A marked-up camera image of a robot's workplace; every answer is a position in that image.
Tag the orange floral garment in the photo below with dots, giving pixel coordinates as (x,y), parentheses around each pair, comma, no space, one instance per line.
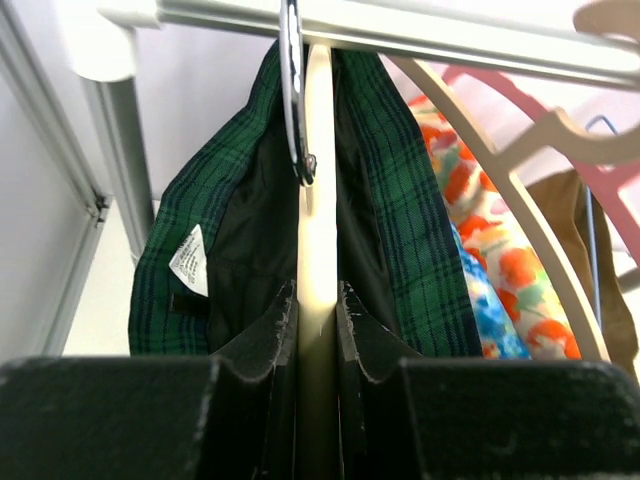
(490,231)

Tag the dark green plaid skirt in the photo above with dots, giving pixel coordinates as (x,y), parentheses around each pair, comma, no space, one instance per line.
(224,241)

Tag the cream hanger with metal hook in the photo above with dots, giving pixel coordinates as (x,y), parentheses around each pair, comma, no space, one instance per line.
(307,91)

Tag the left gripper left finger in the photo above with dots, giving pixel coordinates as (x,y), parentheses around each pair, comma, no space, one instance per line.
(229,415)

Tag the white clothes rack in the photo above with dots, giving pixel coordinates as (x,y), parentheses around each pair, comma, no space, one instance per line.
(100,36)

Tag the pink plastic hanger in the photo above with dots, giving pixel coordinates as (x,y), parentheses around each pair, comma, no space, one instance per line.
(608,164)

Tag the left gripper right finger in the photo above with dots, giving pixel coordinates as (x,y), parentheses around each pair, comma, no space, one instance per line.
(404,416)

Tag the brown skirt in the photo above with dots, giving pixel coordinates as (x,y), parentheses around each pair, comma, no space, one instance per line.
(584,235)

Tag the blue floral garment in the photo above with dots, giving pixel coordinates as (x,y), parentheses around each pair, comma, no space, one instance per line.
(497,335)

